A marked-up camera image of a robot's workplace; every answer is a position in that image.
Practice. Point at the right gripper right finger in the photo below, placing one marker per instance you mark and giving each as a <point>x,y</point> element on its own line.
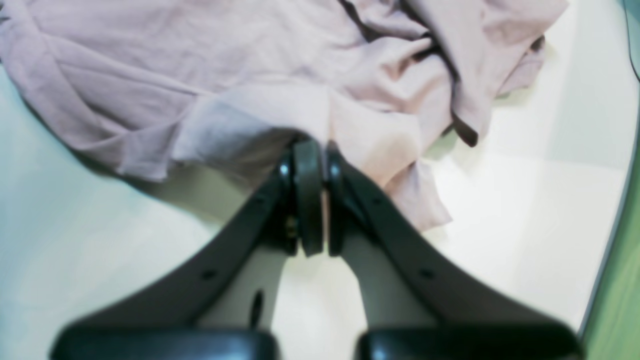
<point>418,304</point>

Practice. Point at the mauve pink t-shirt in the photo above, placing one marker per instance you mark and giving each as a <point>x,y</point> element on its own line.
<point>145,86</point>

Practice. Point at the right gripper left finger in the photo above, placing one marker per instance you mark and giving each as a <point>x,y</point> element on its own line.
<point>219,304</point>

